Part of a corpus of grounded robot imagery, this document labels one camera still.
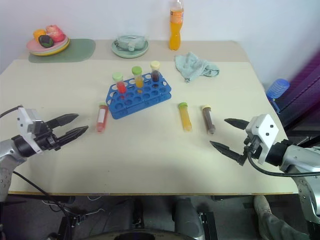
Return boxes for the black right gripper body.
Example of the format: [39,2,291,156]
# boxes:
[242,134,263,161]

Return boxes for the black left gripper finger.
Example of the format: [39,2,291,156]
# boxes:
[55,125,90,149]
[46,113,80,130]

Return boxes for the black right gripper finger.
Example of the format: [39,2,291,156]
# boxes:
[223,117,251,131]
[209,140,248,167]

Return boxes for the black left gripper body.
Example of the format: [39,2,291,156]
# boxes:
[33,121,63,153]

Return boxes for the brown tube cream cap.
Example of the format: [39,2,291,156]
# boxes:
[201,104,217,136]

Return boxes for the orange tube green cap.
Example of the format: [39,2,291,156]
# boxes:
[131,65,145,90]
[177,101,194,133]

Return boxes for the red tube white label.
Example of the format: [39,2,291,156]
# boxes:
[95,100,110,134]

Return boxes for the red tube pale green cap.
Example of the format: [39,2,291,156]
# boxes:
[112,72,129,95]

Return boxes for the blue test tube rack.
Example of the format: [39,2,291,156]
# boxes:
[105,73,173,120]

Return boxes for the dark tube yellow cap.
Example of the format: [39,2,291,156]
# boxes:
[150,60,161,84]

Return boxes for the blue bottle cap object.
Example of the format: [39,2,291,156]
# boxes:
[265,78,291,101]

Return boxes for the stacked plates with toy food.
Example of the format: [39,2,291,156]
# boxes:
[29,37,71,57]

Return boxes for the green placemat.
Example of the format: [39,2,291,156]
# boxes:
[27,38,97,64]

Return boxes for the pale green cloth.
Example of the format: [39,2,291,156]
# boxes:
[174,51,221,84]

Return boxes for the dark grey rounded shape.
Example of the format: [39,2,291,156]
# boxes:
[173,196,204,237]

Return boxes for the grey brown rounded shape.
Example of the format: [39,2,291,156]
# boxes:
[253,195,311,240]

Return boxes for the pink plate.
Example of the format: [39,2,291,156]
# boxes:
[26,34,69,54]

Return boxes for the dark purple toy fruit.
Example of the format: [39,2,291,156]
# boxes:
[38,34,55,48]

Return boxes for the pink toy peach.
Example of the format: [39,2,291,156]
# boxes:
[45,24,66,43]

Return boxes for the orange toy fruit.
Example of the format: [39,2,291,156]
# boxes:
[33,28,47,40]

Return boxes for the pale green plate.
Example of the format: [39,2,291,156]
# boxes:
[110,37,150,59]

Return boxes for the orange soda bottle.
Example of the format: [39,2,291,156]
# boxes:
[168,0,185,52]

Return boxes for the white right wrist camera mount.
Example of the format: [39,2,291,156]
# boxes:
[244,113,280,165]

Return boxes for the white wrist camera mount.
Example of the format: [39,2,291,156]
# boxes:
[244,113,280,165]
[16,107,48,155]

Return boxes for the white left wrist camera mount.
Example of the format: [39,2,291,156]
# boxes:
[16,107,48,155]

